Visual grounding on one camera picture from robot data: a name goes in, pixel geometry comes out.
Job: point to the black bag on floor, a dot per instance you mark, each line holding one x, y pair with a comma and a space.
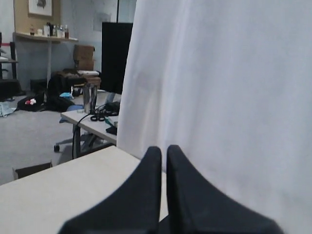
57, 85

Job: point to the stacked cardboard boxes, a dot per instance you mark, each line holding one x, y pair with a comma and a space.
83, 56

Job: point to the wooden wall shelf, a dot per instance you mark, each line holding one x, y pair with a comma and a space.
49, 41

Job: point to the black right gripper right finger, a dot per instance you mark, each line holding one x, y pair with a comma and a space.
195, 206

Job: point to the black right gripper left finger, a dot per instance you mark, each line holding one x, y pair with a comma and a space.
133, 208

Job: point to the black monitor screen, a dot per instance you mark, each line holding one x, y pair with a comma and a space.
115, 47

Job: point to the shiny metal tumbler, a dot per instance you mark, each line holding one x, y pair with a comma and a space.
90, 92

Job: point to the grey side table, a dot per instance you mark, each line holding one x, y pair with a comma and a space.
81, 123

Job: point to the office chair base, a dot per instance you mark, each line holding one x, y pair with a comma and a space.
88, 139

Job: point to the framed wall picture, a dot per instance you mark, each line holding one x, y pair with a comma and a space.
40, 7

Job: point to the white backdrop curtain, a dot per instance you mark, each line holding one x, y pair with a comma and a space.
230, 82

